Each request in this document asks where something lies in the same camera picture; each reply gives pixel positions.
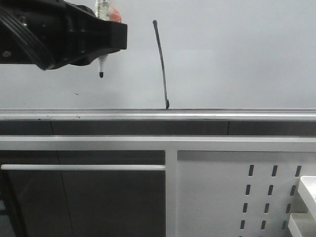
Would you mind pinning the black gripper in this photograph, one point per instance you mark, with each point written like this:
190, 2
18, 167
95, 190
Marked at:
54, 33

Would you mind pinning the red round magnet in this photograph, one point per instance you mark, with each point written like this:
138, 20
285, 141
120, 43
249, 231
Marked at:
114, 15

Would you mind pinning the white whiteboard marker pen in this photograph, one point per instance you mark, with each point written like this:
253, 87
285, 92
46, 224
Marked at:
102, 9

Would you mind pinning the large whiteboard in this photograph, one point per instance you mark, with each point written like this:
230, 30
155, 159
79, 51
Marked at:
252, 58

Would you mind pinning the white horizontal rod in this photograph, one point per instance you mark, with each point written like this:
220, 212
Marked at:
56, 167

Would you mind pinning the white upper plastic tray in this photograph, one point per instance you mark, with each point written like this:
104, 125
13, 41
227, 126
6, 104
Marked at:
307, 191

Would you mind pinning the white plastic tray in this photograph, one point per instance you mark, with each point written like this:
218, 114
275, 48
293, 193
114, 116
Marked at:
307, 191
302, 225

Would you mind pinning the white lower plastic tray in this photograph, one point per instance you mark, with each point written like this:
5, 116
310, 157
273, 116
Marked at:
302, 225

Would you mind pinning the white metal stand frame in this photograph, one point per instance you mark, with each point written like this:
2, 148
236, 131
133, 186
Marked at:
211, 186

